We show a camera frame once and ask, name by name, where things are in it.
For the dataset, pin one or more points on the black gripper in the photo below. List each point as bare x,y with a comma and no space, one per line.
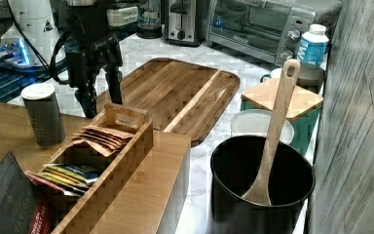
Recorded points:
84,65

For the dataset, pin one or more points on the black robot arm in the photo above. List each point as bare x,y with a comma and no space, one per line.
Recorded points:
88,23

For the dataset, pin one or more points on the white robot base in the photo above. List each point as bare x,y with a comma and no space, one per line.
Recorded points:
33,33

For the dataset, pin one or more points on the brown tea packets stack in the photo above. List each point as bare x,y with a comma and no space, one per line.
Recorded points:
105,141

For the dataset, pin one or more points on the dark cylindrical canister white lid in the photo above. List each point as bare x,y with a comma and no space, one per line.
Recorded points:
44,115

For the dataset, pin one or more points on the wooden cutting board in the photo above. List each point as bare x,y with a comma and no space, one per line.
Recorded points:
182,97

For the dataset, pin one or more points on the glass jar black base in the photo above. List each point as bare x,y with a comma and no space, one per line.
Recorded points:
149,24

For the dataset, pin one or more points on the bamboo tea organizer box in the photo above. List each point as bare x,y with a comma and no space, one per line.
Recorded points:
80,215

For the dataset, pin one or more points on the colourful tea packets stack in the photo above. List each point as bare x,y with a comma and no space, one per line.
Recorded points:
69,179

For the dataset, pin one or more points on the silver toaster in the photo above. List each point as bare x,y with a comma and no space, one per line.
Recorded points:
185,22

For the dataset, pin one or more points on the black tea bag pouch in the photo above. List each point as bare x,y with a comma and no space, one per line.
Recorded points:
23,207

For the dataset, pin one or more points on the black utensil pot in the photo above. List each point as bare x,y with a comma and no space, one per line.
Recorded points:
234,165

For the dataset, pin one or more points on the silver toaster oven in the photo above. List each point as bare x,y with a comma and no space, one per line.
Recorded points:
265,29

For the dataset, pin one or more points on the wooden spoon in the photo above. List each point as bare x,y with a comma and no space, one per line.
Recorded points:
258,192

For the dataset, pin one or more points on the teal container bamboo lid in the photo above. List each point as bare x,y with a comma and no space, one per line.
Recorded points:
302,112

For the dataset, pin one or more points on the white blue plastic bottle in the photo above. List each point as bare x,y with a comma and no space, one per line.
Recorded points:
312,45

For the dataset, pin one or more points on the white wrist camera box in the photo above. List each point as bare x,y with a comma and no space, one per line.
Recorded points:
123,16

